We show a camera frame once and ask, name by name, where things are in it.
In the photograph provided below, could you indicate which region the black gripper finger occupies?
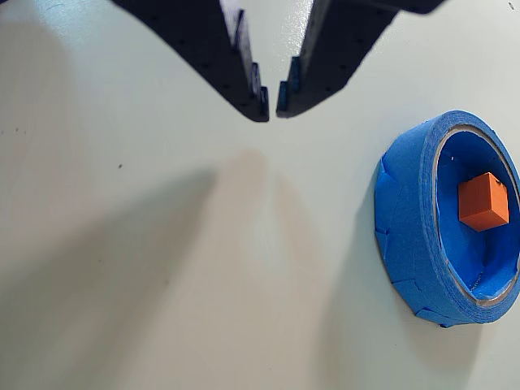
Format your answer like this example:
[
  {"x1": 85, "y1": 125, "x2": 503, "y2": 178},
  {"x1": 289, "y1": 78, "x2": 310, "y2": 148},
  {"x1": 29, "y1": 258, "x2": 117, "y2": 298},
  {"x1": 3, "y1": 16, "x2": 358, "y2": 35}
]
[
  {"x1": 111, "y1": 0, "x2": 271, "y2": 123},
  {"x1": 275, "y1": 0, "x2": 444, "y2": 119}
]

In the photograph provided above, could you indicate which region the small red block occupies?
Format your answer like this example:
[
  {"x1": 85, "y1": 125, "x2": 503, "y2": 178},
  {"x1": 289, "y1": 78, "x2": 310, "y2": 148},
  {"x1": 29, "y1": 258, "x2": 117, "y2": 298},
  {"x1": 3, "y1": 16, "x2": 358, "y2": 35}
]
[{"x1": 457, "y1": 171, "x2": 510, "y2": 233}]

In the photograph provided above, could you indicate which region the blue tape roll bin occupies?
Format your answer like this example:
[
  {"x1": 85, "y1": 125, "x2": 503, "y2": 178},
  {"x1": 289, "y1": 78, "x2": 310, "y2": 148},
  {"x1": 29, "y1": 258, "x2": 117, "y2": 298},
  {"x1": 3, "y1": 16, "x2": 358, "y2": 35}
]
[{"x1": 373, "y1": 108, "x2": 520, "y2": 330}]

